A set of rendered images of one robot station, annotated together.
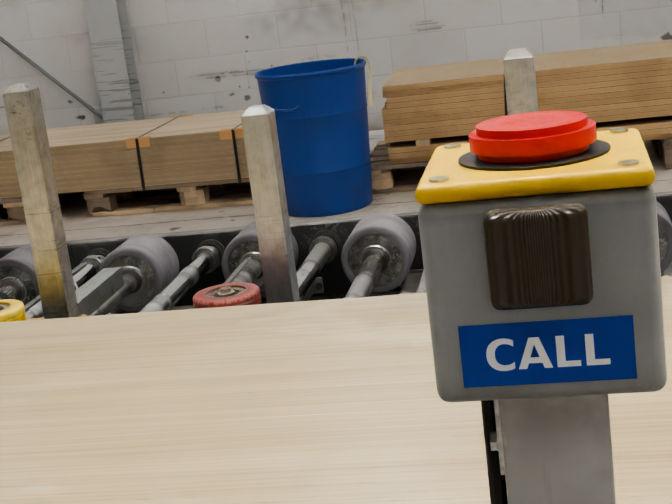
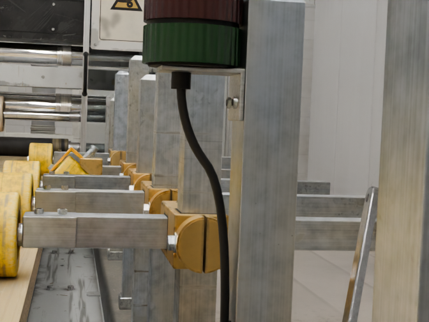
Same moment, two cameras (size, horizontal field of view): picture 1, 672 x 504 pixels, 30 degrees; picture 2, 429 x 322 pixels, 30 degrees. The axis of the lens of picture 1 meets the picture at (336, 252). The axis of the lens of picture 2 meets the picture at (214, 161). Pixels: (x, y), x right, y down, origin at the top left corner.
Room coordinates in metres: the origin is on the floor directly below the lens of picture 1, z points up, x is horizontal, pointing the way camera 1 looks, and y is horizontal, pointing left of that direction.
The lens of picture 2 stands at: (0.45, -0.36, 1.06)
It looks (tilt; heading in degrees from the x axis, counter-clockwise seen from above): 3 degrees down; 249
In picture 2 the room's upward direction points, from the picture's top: 2 degrees clockwise
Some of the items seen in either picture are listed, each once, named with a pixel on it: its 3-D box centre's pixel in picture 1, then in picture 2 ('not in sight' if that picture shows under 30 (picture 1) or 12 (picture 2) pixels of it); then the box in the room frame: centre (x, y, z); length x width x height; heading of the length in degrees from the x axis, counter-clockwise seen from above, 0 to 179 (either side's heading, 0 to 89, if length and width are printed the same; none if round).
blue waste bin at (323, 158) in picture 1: (321, 134); not in sight; (6.14, 0.00, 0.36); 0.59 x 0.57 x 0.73; 169
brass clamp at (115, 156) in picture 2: not in sight; (119, 160); (-0.05, -2.30, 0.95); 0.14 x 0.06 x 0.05; 79
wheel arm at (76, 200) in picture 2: not in sight; (203, 202); (0.09, -1.33, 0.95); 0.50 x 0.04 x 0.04; 169
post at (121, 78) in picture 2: not in sight; (119, 168); (-0.05, -2.28, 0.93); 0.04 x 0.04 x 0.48; 79
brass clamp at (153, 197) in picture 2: not in sight; (164, 205); (0.14, -1.32, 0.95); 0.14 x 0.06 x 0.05; 79
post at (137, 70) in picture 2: not in sight; (135, 185); (0.05, -1.79, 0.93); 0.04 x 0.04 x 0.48; 79
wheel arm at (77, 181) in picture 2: not in sight; (178, 185); (0.04, -1.58, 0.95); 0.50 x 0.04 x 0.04; 169
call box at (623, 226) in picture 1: (543, 269); not in sight; (0.39, -0.07, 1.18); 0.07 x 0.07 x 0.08; 79
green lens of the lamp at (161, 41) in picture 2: not in sight; (192, 46); (0.29, -0.82, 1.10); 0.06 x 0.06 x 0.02
